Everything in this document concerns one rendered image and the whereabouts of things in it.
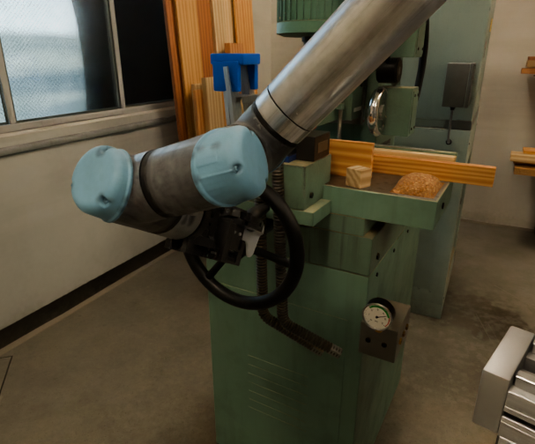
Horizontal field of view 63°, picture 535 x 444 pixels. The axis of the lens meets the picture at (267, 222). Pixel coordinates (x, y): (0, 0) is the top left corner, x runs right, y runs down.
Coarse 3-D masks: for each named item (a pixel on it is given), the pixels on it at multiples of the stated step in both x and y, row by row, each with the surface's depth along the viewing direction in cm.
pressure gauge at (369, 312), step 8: (368, 304) 89; (376, 304) 88; (384, 304) 88; (368, 312) 90; (376, 312) 89; (384, 312) 88; (392, 312) 88; (368, 320) 90; (376, 320) 89; (384, 320) 88; (392, 320) 88; (376, 328) 90; (384, 328) 89
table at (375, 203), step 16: (336, 176) 99; (384, 176) 99; (400, 176) 99; (336, 192) 92; (352, 192) 90; (368, 192) 88; (384, 192) 87; (448, 192) 94; (240, 208) 94; (320, 208) 88; (336, 208) 93; (352, 208) 91; (368, 208) 89; (384, 208) 88; (400, 208) 86; (416, 208) 84; (432, 208) 83; (304, 224) 87; (400, 224) 87; (416, 224) 85; (432, 224) 84
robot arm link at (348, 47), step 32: (352, 0) 44; (384, 0) 42; (416, 0) 42; (320, 32) 46; (352, 32) 44; (384, 32) 43; (288, 64) 49; (320, 64) 46; (352, 64) 45; (288, 96) 48; (320, 96) 48; (256, 128) 51; (288, 128) 50
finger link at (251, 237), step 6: (246, 228) 67; (252, 228) 68; (246, 234) 68; (252, 234) 70; (258, 234) 72; (246, 240) 68; (252, 240) 70; (246, 246) 69; (252, 246) 71; (246, 252) 70; (252, 252) 71
